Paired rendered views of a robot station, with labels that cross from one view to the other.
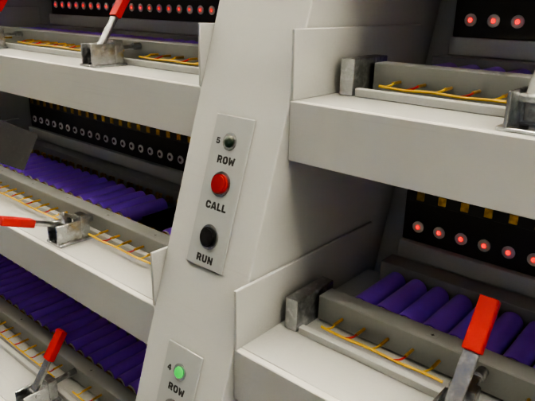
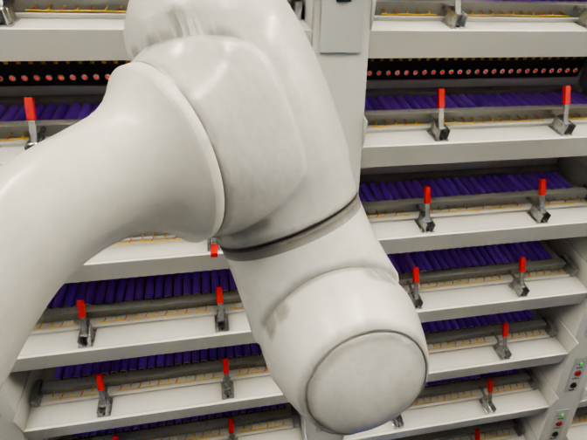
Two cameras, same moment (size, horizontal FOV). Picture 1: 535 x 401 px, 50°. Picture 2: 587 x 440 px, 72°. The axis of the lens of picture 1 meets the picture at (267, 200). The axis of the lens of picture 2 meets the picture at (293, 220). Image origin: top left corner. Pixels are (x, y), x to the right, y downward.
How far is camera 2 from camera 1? 0.66 m
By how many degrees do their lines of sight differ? 50
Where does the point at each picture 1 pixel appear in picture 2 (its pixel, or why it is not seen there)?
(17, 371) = (187, 322)
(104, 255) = not seen: hidden behind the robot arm
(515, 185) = (441, 156)
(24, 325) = (160, 303)
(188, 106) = not seen: hidden behind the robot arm
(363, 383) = (394, 227)
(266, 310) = not seen: hidden behind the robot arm
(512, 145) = (442, 146)
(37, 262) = (203, 264)
